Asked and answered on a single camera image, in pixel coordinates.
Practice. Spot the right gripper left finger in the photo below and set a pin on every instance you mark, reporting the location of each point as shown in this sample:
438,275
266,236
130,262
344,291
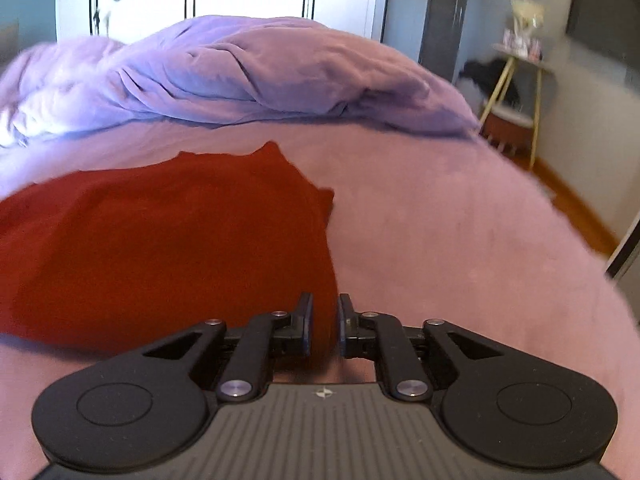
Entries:
265,338

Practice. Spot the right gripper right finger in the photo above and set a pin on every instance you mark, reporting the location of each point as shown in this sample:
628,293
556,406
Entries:
381,339

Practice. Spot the red knit cardigan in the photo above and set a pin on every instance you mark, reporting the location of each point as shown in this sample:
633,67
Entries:
110,260

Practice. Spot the dark clothes pile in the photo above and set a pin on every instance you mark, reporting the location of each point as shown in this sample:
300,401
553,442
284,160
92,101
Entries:
487,75

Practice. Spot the lilac bed sheet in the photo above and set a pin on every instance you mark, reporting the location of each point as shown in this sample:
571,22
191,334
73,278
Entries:
421,228

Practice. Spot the lilac rumpled duvet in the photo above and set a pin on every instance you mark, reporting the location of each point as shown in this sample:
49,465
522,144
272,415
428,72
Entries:
223,71

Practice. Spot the gold leg side table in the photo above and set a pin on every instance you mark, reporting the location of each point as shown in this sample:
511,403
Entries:
529,77

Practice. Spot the flower bouquet on table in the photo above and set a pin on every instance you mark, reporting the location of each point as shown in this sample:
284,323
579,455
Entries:
528,18

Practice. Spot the dark grey door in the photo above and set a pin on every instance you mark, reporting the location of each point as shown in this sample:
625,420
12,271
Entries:
441,36

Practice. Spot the dark wall television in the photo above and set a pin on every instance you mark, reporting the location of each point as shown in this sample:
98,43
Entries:
609,27

